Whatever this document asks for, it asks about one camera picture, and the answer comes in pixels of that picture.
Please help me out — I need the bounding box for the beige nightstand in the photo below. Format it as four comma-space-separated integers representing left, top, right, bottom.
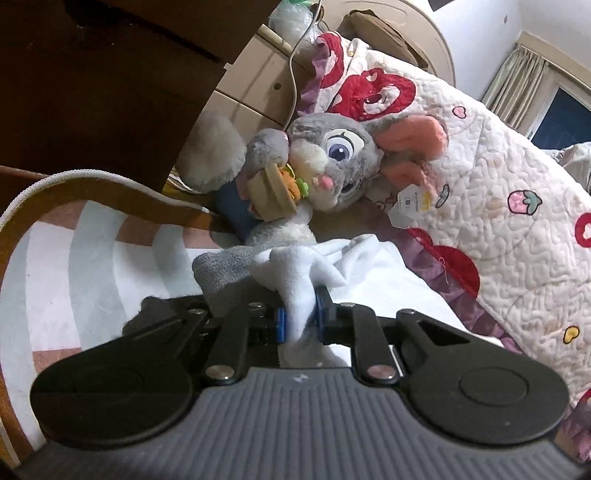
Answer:
191, 23, 319, 153

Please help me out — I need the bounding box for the white cable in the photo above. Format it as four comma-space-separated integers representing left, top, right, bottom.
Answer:
285, 0, 325, 131

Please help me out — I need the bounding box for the beige headboard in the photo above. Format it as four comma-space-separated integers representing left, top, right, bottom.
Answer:
318, 0, 458, 88

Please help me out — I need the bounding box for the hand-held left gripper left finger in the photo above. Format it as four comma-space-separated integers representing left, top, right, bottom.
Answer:
124, 301, 287, 387

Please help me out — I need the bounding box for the pale pillow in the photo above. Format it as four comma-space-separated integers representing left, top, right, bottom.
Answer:
549, 141, 591, 190

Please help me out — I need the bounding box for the dark wooden wardrobe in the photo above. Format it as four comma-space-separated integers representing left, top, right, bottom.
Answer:
0, 0, 282, 195

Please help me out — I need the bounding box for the brown cushion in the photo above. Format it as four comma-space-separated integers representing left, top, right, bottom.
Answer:
344, 10, 437, 75

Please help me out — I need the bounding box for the grey knit cloth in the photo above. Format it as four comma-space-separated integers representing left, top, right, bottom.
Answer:
191, 246, 278, 298

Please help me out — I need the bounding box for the grey plush rabbit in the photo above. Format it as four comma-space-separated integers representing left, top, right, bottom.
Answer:
178, 111, 451, 247

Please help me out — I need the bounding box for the strawberry print quilt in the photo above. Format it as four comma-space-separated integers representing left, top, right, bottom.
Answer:
298, 32, 591, 416

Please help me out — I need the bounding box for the clear plastic bag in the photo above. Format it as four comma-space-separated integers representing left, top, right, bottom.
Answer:
269, 0, 319, 47

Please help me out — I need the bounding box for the dark window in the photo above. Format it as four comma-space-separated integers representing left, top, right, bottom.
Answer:
531, 85, 591, 151

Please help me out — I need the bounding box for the cardboard box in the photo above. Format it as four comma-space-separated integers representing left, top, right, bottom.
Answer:
305, 194, 416, 245

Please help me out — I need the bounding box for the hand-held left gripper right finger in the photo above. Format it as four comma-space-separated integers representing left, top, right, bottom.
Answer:
316, 286, 472, 387

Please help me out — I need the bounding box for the white t-shirt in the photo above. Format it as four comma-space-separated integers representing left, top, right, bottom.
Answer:
249, 233, 504, 370

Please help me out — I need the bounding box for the beige curtain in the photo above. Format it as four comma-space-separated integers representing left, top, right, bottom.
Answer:
480, 44, 561, 134

